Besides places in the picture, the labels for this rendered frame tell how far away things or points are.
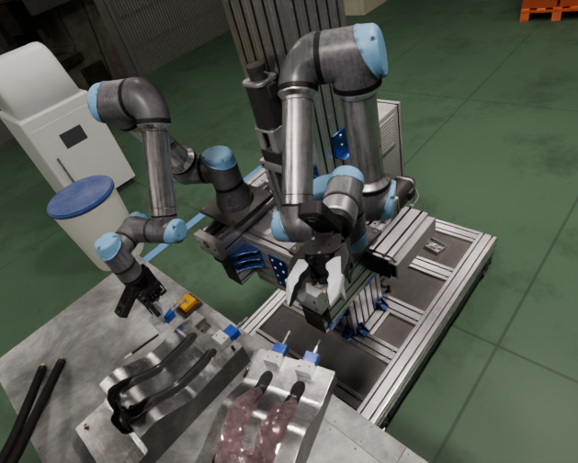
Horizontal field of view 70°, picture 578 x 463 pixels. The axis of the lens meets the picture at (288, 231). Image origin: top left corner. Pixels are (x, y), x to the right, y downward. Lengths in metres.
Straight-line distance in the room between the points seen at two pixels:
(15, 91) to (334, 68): 3.41
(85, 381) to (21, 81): 2.94
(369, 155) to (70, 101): 3.34
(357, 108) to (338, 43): 0.16
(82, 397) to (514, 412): 1.75
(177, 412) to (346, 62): 1.03
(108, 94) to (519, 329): 2.10
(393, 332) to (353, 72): 1.43
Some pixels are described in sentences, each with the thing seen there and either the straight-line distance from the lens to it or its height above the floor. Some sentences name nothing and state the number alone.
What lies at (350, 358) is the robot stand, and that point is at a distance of 2.05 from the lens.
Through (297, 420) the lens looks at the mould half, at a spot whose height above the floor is 0.89.
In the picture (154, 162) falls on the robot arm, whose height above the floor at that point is 1.44.
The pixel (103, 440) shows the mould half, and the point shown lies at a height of 0.86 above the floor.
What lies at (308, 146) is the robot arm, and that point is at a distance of 0.97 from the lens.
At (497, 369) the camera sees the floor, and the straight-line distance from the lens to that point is 2.29.
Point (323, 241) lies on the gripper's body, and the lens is 0.73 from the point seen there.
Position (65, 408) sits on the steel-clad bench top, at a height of 0.80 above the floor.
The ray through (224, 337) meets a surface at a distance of 1.37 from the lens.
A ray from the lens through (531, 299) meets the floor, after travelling 2.57.
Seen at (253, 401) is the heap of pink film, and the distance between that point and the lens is 1.24.
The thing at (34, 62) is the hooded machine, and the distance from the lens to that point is 4.21.
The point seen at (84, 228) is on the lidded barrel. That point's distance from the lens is 3.22.
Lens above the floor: 1.96
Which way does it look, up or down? 40 degrees down
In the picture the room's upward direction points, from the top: 17 degrees counter-clockwise
